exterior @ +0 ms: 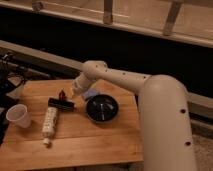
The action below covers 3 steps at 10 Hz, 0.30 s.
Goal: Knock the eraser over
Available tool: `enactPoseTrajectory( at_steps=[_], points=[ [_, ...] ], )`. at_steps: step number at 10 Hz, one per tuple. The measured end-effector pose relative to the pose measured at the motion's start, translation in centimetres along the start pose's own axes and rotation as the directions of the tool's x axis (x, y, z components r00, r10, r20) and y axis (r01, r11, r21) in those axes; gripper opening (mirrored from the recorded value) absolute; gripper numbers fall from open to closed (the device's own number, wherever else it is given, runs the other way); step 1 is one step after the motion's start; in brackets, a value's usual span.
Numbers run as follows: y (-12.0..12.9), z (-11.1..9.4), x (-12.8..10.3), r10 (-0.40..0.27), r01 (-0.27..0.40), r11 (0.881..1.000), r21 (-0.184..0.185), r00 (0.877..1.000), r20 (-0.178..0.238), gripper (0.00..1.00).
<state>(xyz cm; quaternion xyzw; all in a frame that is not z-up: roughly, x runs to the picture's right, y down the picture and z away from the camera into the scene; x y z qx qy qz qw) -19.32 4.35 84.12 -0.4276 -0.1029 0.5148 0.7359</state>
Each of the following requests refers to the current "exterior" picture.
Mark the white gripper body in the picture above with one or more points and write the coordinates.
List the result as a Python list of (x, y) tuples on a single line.
[(81, 84)]

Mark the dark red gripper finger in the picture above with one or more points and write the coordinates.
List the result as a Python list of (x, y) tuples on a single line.
[(62, 95)]

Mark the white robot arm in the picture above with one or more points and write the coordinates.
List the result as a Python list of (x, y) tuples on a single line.
[(163, 114)]

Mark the blue cloth piece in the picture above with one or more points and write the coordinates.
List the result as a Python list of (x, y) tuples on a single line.
[(89, 94)]

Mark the white tube with cap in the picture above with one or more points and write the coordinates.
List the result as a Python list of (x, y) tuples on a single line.
[(48, 129)]

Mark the black round bowl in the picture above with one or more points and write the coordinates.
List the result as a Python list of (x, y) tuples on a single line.
[(102, 108)]

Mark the white plastic cup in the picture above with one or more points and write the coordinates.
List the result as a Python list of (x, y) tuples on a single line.
[(18, 114)]

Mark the black equipment at left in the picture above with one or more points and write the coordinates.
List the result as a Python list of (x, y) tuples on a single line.
[(11, 83)]

